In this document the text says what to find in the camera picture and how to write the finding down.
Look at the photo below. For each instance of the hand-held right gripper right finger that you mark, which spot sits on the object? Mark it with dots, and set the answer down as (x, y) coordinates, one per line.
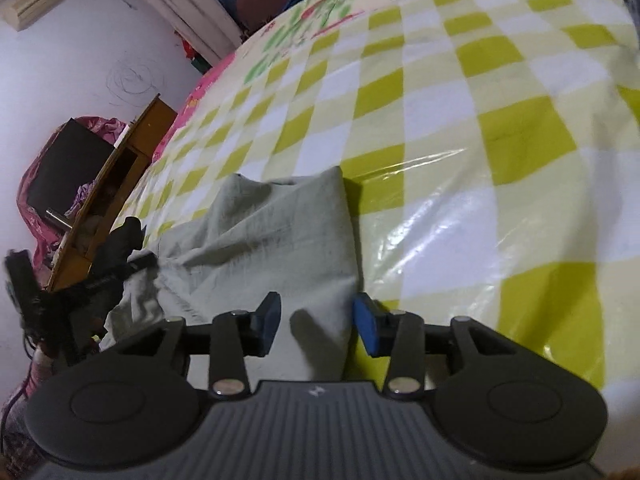
(370, 325)

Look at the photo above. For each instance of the black box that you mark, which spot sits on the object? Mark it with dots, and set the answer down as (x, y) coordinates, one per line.
(67, 165)

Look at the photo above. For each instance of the pink printed blanket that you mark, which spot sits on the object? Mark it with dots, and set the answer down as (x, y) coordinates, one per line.
(295, 25)

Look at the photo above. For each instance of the green checked plastic sheet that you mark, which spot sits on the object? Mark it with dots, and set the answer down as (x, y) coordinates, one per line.
(500, 185)

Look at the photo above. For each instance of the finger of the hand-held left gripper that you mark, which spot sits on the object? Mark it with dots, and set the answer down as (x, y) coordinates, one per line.
(117, 250)
(142, 262)

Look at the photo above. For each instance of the wooden desk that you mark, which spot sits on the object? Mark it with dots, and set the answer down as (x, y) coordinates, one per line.
(125, 160)

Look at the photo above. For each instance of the grey-green pants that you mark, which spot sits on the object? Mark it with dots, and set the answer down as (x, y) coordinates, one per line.
(280, 240)

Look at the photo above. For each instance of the beige curtain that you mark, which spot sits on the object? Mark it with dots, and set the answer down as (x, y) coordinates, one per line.
(175, 0)

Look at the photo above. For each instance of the red and green hanging ornament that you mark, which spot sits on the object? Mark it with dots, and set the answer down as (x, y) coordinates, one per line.
(192, 52)

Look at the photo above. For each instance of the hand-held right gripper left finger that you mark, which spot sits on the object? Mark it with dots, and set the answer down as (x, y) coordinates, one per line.
(265, 322)

